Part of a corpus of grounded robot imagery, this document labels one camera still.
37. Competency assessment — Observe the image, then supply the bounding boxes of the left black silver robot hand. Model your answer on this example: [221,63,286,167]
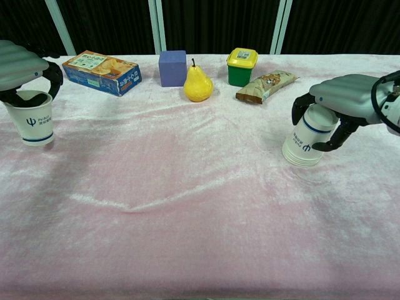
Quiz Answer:
[0,39,64,108]

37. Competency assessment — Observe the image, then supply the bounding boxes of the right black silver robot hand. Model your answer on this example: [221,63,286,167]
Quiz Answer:
[291,74,387,153]

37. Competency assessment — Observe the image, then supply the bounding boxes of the stack of white paper cups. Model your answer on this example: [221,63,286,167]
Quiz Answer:
[282,103,340,166]

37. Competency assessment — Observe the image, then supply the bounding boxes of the white paper cup blue logo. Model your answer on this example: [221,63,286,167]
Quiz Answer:
[2,89,56,147]

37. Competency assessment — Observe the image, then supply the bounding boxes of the orange blue cracker box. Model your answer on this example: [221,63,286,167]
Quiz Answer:
[61,50,143,97]

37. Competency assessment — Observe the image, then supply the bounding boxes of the brown snack bag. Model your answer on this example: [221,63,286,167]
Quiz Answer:
[235,69,300,104]

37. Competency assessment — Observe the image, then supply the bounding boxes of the green container yellow lid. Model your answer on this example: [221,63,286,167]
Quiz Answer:
[226,47,259,88]

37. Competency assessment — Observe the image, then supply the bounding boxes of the yellow pear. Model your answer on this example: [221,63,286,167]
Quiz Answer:
[183,57,214,103]

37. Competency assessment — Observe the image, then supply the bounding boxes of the purple foam cube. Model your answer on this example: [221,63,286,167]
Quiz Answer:
[158,50,188,88]

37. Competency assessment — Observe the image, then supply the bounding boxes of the pink plush table cloth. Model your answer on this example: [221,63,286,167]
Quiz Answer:
[0,53,400,296]

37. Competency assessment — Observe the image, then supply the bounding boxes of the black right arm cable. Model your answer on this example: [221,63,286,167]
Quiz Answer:
[371,72,400,131]

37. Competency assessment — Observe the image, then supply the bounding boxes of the white partition post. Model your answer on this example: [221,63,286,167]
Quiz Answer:
[269,0,294,56]
[147,0,167,54]
[43,0,78,56]

